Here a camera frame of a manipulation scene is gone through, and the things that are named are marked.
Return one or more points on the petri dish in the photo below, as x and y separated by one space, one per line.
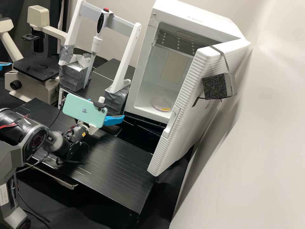
162 103

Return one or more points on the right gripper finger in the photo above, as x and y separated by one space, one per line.
114 120
89 100

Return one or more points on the black platform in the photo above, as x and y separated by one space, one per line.
114 167
102 78
143 136

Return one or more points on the pipette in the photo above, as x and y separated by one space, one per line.
103 22

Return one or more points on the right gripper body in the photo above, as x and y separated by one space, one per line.
93 130

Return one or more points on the incubator door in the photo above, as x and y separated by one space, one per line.
181 119

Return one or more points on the cream microscope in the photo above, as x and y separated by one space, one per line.
35 69

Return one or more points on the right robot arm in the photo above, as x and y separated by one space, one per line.
23 133

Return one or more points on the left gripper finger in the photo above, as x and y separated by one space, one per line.
4 65

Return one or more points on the white pipette stand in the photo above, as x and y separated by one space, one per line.
124 57

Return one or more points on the white incubator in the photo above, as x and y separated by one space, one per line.
190 12

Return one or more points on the right wrist camera phone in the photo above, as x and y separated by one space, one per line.
81 109

